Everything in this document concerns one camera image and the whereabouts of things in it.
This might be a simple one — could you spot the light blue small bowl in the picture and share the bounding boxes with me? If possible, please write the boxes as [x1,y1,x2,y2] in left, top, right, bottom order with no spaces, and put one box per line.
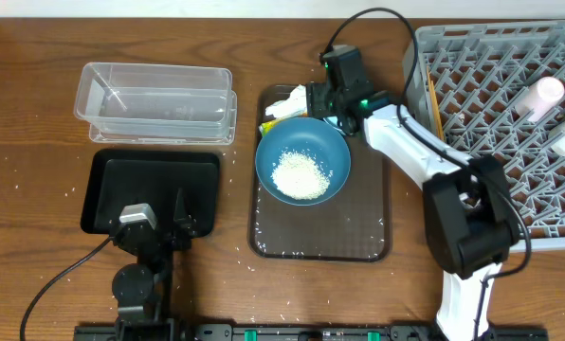
[323,117,359,136]

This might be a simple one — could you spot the wooden chopstick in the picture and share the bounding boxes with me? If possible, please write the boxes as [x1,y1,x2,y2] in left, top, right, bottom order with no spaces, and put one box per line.
[426,65,446,142]
[428,79,447,142]

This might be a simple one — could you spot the pink cup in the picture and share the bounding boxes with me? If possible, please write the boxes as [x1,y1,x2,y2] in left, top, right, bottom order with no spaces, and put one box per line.
[516,77,565,122]

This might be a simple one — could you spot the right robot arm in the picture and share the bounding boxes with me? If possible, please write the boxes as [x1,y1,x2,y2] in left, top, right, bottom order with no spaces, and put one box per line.
[306,81,520,340]

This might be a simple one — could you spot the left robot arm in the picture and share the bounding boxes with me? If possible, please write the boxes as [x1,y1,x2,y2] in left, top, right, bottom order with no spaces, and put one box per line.
[110,189,195,326]

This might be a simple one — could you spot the grey dishwasher rack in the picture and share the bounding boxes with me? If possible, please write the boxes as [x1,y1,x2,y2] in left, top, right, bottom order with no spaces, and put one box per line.
[403,20,565,251]

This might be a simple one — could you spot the dark blue bowl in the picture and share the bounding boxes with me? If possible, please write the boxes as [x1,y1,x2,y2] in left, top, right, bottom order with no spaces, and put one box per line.
[255,117,351,206]

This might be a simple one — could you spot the crumpled white tissue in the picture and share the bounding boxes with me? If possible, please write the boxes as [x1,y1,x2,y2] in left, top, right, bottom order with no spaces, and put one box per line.
[265,85,307,118]

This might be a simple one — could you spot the black plastic bin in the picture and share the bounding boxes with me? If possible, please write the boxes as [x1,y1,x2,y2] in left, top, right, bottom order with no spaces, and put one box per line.
[80,149,220,238]

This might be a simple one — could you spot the pile of white rice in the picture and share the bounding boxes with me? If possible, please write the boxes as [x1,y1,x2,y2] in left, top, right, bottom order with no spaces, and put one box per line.
[271,152,330,200]

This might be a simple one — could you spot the yellow green wrapper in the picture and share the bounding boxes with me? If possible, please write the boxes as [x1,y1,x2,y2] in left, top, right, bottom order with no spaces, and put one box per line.
[258,112,307,136]

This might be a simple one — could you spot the dark brown serving tray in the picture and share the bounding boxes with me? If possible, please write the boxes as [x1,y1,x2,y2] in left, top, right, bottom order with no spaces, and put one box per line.
[246,84,391,262]

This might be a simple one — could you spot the clear plastic bin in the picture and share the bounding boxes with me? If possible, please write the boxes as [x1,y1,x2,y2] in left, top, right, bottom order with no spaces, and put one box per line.
[74,63,237,144]

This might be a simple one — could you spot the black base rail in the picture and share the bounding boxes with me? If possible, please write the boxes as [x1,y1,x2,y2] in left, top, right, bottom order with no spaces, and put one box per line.
[72,321,550,341]

